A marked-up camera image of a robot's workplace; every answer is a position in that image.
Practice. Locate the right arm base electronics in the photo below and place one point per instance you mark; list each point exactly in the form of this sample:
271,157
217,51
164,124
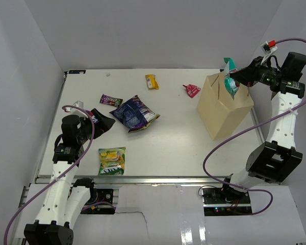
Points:
214,204

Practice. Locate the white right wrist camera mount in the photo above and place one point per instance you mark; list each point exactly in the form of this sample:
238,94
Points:
268,48

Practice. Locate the purple chocolate bar wrapper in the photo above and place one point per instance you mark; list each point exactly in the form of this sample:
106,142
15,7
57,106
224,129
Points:
112,101

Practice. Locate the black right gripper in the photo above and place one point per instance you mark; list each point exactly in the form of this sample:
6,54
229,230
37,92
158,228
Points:
245,75

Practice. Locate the green yellow chips bag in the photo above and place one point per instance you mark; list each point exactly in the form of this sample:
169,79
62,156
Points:
112,161

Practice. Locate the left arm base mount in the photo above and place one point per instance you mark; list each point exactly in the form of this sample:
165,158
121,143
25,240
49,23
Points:
103,195

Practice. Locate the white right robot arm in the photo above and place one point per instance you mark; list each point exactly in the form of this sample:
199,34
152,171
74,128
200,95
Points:
277,157

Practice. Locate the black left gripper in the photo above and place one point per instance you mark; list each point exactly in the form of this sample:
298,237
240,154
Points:
104,124

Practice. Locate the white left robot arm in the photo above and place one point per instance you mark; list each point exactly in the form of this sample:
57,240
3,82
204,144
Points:
65,198

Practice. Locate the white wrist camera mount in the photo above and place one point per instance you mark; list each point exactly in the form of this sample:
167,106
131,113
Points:
268,48
74,111

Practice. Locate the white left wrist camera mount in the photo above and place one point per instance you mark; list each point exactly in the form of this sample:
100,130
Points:
74,111

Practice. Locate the teal candy packet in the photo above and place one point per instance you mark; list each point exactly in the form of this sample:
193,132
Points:
230,84

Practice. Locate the purple white snack packet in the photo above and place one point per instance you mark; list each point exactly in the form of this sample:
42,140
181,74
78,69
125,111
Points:
94,115

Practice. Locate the dark blue chips bag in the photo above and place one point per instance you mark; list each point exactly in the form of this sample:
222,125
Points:
134,114

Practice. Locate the red candy packet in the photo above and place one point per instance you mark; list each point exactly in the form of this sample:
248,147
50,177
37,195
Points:
192,90

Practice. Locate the brown paper bag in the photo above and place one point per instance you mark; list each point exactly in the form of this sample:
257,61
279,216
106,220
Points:
220,112

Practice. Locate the yellow snack bar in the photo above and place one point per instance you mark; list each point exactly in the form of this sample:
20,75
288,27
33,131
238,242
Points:
151,81

